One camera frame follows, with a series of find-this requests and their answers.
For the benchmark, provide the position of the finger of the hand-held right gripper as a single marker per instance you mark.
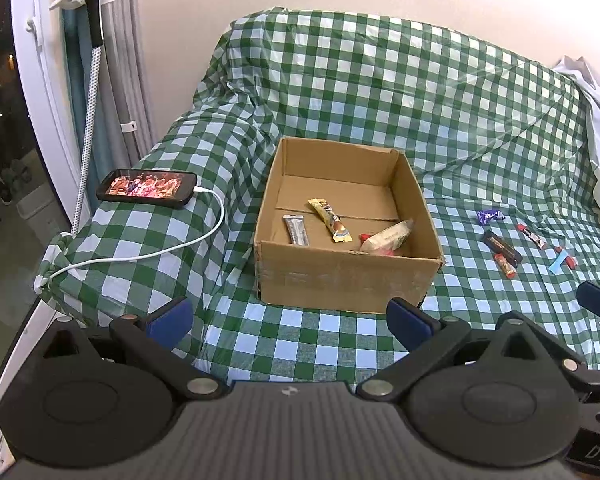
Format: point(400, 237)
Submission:
point(597, 296)

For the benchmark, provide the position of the clear cracker pack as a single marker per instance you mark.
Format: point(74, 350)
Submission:
point(387, 237)

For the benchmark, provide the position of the black smartphone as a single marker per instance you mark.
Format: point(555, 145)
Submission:
point(147, 187)

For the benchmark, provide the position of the light blue packet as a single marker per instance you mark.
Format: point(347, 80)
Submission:
point(559, 262)

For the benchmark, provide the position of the small orange red candy bar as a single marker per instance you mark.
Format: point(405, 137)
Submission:
point(506, 266)

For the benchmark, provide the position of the grey shoes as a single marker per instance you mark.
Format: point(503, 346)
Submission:
point(15, 180)

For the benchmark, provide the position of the green checked cloth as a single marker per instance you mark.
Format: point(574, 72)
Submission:
point(380, 85)

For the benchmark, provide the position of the purple candy wrapper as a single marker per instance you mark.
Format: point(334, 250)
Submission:
point(489, 216)

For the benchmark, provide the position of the white curtain clip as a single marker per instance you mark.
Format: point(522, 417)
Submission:
point(128, 126)

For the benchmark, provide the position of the dark chocolate bar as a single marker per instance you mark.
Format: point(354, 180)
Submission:
point(502, 249)

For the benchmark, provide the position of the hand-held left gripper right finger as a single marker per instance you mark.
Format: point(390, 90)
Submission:
point(407, 322)

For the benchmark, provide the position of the yellow snack bar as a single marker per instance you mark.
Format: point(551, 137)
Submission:
point(330, 219)

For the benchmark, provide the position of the teal curtain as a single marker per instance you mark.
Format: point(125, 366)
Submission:
point(75, 65)

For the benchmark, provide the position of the silver snack bar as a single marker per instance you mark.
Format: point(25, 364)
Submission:
point(296, 230)

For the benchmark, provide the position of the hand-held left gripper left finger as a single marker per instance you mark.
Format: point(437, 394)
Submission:
point(172, 322)

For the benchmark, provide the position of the cardboard box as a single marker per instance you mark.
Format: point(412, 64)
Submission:
point(340, 280)

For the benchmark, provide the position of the red coffee stick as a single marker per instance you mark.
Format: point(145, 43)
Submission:
point(530, 235)

